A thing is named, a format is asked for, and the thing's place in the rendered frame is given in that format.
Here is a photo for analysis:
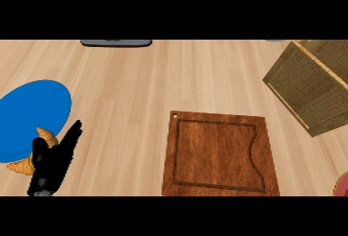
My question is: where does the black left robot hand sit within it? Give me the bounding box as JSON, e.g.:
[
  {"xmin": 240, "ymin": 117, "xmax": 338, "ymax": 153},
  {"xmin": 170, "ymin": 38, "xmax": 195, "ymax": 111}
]
[{"xmin": 26, "ymin": 119, "xmax": 83, "ymax": 197}]

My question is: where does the brown wooden cutting board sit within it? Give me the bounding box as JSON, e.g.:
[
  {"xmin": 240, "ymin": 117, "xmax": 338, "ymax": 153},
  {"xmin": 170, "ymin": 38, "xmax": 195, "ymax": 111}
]
[{"xmin": 160, "ymin": 110, "xmax": 281, "ymax": 197}]

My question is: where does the brown wicker basket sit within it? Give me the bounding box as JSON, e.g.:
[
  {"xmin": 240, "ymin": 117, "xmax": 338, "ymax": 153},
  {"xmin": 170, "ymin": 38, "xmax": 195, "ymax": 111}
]
[{"xmin": 260, "ymin": 40, "xmax": 348, "ymax": 138}]

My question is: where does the golden brown croissant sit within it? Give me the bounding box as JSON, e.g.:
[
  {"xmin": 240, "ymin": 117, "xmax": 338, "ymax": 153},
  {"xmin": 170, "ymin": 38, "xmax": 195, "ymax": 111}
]
[{"xmin": 5, "ymin": 126, "xmax": 60, "ymax": 176}]

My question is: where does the blue round plate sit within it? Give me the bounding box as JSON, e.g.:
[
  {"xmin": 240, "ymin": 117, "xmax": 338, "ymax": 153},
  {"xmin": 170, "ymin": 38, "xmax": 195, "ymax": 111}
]
[{"xmin": 0, "ymin": 79, "xmax": 73, "ymax": 164}]

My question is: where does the dark grey flat appliance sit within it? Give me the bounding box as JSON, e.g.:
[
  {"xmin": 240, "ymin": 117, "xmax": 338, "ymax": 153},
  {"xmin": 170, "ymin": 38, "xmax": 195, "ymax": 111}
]
[{"xmin": 79, "ymin": 40, "xmax": 153, "ymax": 48}]

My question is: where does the red round object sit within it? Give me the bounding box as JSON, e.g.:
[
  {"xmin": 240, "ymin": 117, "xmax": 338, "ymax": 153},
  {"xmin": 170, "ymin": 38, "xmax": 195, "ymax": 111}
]
[{"xmin": 331, "ymin": 171, "xmax": 348, "ymax": 197}]

